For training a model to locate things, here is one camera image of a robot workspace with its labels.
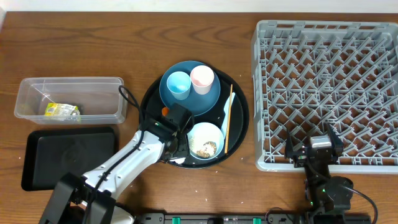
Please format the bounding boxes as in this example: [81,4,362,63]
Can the green yellow snack wrapper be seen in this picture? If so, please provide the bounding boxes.
[44,103,81,121]

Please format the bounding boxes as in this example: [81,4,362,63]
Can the wooden chopstick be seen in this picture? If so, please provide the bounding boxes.
[224,84,233,154]

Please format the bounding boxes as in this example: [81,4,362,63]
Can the pink cup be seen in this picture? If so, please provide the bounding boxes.
[190,65,215,95]

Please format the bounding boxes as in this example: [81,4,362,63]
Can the light blue plastic knife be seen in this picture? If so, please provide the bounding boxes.
[221,97,230,138]

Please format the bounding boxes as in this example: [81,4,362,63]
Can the orange carrot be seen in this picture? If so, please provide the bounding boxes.
[161,107,169,116]

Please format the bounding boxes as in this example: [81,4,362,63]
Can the grey dishwasher rack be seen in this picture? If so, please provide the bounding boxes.
[251,20,397,174]

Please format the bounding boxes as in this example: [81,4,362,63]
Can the white napkin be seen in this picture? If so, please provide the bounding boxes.
[169,157,186,164]

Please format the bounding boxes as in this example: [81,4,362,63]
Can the clear plastic bin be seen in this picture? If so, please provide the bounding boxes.
[14,77,127,124]

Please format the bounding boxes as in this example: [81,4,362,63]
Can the brown food scrap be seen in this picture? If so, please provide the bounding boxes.
[196,141,217,159]

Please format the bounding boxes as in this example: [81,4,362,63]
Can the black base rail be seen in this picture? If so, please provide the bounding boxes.
[133,211,373,224]

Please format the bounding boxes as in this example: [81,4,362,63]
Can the black rectangular tray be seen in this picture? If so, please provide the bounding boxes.
[21,127,118,191]

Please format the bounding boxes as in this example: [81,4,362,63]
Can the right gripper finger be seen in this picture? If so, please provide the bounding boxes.
[326,124,344,156]
[285,129,293,152]

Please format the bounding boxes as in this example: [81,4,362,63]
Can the light blue cup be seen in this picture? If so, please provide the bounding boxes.
[167,72,191,100]

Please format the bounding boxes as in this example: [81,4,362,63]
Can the light blue bowl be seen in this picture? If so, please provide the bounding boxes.
[187,122,224,161]

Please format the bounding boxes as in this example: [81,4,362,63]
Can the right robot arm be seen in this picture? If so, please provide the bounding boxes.
[284,124,379,224]

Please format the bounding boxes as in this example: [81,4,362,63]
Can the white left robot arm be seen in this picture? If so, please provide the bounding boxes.
[40,114,194,224]

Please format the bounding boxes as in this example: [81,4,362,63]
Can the round black tray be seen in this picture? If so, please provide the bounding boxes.
[141,66,249,169]

